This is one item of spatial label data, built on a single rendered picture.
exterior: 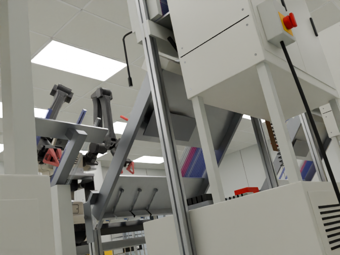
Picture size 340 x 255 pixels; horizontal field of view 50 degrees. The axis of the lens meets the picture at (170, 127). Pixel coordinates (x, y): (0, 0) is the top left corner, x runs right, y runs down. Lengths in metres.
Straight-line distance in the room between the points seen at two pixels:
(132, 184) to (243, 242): 0.71
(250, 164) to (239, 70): 10.15
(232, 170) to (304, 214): 10.59
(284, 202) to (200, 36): 0.65
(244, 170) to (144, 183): 9.73
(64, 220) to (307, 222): 0.84
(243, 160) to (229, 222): 10.28
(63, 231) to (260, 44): 0.94
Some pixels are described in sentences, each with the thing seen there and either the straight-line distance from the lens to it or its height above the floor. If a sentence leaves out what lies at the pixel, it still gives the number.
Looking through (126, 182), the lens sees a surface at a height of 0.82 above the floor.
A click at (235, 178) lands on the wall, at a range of 11.57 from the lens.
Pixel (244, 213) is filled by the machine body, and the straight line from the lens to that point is 1.15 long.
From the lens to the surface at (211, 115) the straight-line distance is 1.85.
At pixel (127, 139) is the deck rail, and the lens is 1.51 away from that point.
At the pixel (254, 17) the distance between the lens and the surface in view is 1.25.
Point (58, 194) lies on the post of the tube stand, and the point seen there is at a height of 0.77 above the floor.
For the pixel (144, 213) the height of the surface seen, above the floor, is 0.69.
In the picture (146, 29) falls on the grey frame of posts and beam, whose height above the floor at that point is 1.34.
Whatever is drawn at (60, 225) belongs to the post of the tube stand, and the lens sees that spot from 1.41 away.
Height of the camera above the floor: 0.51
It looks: 18 degrees up
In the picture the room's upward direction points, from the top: 11 degrees counter-clockwise
